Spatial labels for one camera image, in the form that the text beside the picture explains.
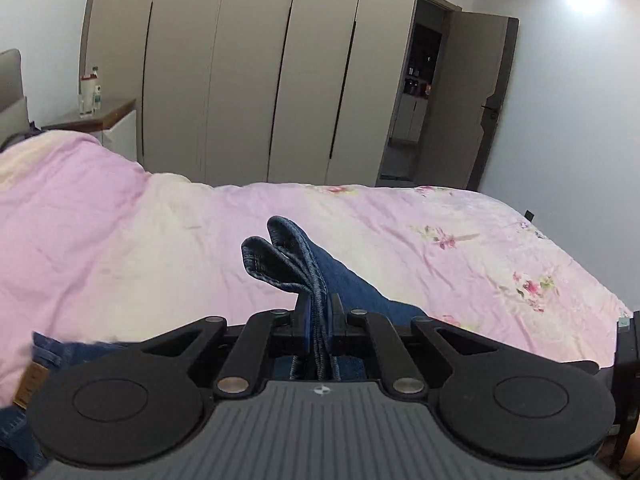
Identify blue denim pants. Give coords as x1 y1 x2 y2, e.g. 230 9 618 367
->
0 216 429 479

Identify hallway cabinet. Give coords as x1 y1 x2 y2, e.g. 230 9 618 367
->
390 22 444 147

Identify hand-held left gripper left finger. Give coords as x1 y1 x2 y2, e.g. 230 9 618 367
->
135 295 316 396

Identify white tumbler with red lid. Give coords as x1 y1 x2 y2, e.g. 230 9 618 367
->
79 74 96 117

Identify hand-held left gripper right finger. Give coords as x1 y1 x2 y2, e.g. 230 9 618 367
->
327 294 507 396

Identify beige room door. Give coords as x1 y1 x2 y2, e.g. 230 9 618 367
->
414 10 521 192

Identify beige wardrobe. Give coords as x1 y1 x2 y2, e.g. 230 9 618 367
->
80 0 424 189

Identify white nightstand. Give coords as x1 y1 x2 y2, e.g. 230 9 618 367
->
42 98 139 164

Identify pink floral blanket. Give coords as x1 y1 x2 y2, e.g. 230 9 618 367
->
0 130 634 407

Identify grey padded headboard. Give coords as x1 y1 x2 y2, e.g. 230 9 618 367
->
0 49 31 149

